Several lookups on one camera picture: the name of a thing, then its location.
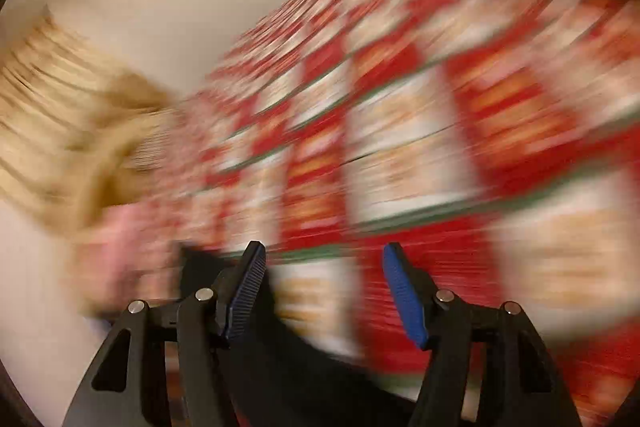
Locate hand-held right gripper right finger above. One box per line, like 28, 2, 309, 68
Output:
382, 243, 583, 427

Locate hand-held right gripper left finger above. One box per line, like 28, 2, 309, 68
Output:
62, 241, 268, 427

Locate black pants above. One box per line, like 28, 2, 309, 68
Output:
176, 246, 481, 427

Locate red printed blanket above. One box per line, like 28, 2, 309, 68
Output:
75, 0, 640, 427

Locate tan striped object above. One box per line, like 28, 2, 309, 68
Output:
0, 14, 178, 240

